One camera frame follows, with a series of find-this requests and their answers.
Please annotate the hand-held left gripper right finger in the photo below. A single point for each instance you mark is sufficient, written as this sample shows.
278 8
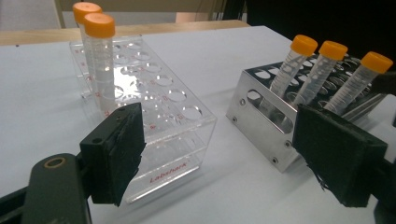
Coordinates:
339 155

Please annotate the metal tube rack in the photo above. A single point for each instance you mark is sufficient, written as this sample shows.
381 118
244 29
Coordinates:
264 130

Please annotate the clear acrylic tube rack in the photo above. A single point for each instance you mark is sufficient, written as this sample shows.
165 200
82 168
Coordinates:
174 146

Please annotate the orange-capped plastic tube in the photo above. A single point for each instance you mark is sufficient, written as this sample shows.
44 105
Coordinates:
333 49
376 62
84 11
99 26
303 45

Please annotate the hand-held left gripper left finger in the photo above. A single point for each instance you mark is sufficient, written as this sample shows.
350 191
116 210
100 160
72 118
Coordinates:
115 155

